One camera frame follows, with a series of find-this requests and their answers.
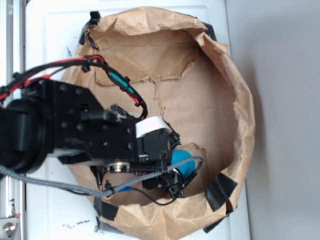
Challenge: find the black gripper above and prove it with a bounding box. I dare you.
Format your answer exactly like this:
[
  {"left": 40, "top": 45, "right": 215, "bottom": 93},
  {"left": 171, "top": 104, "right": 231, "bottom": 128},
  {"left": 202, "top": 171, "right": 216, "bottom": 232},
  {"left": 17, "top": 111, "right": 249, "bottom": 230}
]
[{"left": 111, "top": 116, "right": 187, "bottom": 199}]

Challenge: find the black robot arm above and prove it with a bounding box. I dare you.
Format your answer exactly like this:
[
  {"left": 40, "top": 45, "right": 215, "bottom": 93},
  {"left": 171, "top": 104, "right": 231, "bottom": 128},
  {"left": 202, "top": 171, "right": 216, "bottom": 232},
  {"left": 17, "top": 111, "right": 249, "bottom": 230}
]
[{"left": 0, "top": 80, "right": 185, "bottom": 197}]

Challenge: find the crumpled white paper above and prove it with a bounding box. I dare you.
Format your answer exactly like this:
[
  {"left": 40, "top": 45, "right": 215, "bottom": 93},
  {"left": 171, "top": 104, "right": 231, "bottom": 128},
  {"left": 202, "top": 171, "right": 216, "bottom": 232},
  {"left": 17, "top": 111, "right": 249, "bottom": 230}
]
[{"left": 128, "top": 112, "right": 141, "bottom": 118}]

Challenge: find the blue golf ball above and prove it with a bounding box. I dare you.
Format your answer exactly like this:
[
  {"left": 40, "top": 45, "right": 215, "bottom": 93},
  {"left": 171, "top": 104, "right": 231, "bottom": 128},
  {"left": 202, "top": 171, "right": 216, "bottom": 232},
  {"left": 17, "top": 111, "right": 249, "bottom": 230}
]
[{"left": 171, "top": 149, "right": 198, "bottom": 179}]

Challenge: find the brown paper bag tray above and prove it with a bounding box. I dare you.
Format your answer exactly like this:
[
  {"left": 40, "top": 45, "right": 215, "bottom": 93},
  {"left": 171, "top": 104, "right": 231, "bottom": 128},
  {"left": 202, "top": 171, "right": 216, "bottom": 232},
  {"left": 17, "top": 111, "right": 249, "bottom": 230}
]
[{"left": 76, "top": 6, "right": 256, "bottom": 240}]

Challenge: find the white plastic board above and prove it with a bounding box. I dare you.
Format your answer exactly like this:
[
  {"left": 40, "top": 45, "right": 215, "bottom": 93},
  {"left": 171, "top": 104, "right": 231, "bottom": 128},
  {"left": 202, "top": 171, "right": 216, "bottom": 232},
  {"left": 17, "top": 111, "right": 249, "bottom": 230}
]
[{"left": 24, "top": 0, "right": 252, "bottom": 240}]

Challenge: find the thin black wire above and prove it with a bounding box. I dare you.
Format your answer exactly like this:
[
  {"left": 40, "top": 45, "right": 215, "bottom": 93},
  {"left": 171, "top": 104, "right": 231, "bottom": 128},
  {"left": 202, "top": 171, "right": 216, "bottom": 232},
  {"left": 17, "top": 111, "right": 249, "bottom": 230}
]
[{"left": 65, "top": 159, "right": 204, "bottom": 206}]

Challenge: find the grey braided cable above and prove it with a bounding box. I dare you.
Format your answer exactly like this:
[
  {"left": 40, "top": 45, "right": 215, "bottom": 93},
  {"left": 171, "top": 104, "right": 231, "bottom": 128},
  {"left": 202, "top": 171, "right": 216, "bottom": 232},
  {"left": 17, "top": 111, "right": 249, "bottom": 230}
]
[{"left": 0, "top": 156, "right": 204, "bottom": 198}]

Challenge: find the red black wire bundle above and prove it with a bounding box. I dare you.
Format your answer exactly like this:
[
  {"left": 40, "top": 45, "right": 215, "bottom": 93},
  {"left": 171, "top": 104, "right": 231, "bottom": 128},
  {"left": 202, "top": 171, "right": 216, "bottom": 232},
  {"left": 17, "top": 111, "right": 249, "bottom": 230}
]
[{"left": 0, "top": 54, "right": 148, "bottom": 121}]

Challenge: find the aluminium frame rail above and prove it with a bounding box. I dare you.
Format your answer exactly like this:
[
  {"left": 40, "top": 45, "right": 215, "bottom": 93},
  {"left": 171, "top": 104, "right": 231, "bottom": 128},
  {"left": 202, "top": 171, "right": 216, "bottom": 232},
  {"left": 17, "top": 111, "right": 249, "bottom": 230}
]
[{"left": 0, "top": 0, "right": 26, "bottom": 240}]

